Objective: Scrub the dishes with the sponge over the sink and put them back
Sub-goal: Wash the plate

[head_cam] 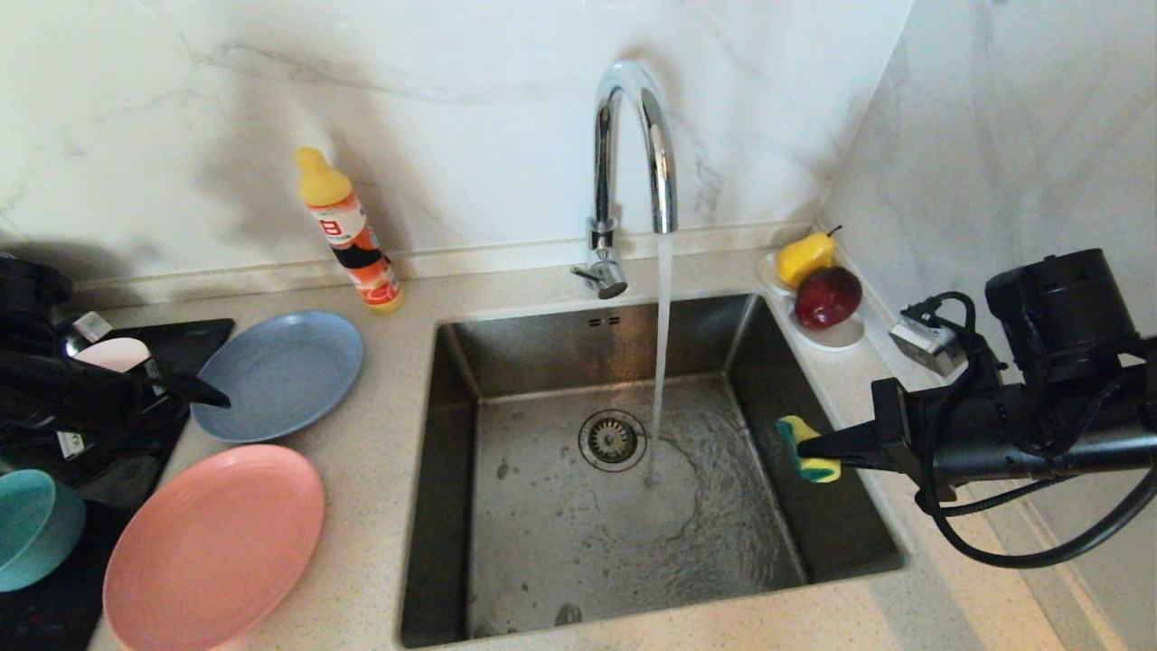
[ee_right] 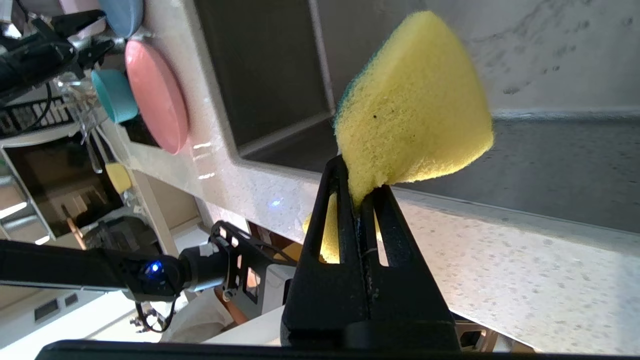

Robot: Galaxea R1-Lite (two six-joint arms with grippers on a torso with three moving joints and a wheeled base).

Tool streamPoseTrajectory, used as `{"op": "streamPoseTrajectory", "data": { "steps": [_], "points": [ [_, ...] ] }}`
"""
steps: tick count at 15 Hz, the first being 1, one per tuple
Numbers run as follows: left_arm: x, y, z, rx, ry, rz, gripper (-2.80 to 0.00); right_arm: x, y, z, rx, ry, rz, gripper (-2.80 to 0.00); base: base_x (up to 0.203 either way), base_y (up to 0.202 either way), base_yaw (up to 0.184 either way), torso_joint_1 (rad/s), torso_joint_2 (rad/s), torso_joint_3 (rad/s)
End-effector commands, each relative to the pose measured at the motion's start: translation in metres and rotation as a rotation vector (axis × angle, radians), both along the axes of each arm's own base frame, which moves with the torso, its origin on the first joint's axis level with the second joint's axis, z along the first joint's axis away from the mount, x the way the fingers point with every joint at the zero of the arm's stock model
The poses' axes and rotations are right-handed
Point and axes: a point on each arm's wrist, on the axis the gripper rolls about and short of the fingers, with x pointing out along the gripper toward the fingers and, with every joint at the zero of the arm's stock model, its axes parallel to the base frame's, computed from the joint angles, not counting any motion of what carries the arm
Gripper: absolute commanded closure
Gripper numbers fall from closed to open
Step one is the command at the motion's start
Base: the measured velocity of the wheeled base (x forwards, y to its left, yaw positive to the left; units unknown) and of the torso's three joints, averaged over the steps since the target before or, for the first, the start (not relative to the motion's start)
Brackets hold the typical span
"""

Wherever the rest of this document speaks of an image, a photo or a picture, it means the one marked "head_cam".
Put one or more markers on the round metal drain strainer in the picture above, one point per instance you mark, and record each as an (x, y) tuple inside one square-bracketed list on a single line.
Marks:
[(613, 440)]

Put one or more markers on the small white fruit dish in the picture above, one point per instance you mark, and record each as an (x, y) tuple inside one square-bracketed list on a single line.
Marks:
[(838, 337)]

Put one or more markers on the pink plate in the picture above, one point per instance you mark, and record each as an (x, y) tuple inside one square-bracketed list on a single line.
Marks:
[(217, 551)]

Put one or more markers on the black induction cooktop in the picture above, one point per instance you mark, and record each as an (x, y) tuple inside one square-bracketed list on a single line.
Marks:
[(199, 339)]

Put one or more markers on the teal bowl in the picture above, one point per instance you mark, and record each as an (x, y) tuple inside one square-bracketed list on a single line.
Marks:
[(32, 529)]

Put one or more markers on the orange white dish soap bottle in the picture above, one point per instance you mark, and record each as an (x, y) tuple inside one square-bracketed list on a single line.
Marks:
[(348, 231)]

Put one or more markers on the stainless steel sink basin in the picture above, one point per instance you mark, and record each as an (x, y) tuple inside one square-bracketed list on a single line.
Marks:
[(560, 561)]

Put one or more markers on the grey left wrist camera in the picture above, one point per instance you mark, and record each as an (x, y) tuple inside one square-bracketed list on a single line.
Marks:
[(90, 325)]

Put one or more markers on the running water stream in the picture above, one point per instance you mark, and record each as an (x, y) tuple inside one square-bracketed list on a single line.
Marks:
[(663, 362)]

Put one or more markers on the blue grey plate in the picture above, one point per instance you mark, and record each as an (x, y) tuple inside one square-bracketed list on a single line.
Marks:
[(289, 371)]

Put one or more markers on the yellow pear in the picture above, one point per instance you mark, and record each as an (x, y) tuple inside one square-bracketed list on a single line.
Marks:
[(804, 259)]

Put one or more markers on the yellow green sponge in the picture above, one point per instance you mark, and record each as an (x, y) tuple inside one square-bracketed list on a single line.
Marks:
[(791, 432)]

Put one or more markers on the pink bowl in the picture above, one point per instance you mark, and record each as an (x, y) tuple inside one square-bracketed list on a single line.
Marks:
[(113, 353)]

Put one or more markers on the dark red apple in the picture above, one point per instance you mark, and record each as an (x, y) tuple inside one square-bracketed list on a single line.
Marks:
[(826, 297)]

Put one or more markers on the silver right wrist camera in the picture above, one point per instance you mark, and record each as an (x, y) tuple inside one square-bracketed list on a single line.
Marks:
[(926, 342)]

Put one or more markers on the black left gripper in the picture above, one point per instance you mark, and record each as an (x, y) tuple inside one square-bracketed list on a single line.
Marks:
[(72, 393)]

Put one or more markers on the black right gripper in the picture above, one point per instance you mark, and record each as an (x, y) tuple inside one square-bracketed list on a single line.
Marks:
[(1012, 434)]

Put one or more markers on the chrome gooseneck faucet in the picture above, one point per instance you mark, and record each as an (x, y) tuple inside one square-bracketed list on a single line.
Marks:
[(604, 163)]

